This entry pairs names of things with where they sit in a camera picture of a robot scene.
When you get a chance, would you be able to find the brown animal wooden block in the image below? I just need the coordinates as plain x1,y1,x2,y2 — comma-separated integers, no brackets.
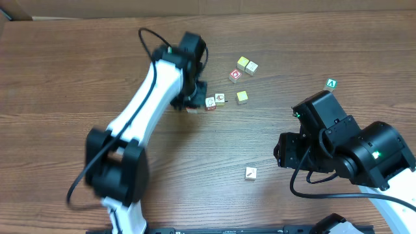
214,94,226,106

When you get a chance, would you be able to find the yellow wooden block centre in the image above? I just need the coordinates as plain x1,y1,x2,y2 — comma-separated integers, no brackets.
237,91,248,105

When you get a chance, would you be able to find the hammer picture wooden block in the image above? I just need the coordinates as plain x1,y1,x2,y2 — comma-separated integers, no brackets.
245,167,257,180

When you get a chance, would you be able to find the yellow wooden block upper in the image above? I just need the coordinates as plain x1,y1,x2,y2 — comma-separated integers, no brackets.
237,56,250,71

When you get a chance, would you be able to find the red picture wooden block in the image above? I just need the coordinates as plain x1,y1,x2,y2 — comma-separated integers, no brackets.
205,97,216,111

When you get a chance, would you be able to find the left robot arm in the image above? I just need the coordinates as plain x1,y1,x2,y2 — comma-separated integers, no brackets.
76,32,208,233

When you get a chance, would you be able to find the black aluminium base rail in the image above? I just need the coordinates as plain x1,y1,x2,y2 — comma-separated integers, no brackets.
84,224,374,234

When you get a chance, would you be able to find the red circle wooden block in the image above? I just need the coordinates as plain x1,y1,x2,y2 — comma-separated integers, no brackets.
229,69,242,83

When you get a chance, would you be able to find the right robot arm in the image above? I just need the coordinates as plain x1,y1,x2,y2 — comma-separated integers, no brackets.
274,90,415,233

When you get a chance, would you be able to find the green V wooden block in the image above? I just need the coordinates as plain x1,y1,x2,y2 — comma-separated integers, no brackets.
324,79,338,92

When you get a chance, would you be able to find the white wooden block upper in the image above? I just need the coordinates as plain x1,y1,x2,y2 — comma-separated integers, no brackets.
244,61,259,76

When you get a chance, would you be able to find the red Y wooden block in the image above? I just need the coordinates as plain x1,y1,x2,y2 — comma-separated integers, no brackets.
186,107,198,114

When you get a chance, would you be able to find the yellow wooden block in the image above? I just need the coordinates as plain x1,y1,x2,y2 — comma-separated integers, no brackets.
237,56,250,71
237,91,248,105

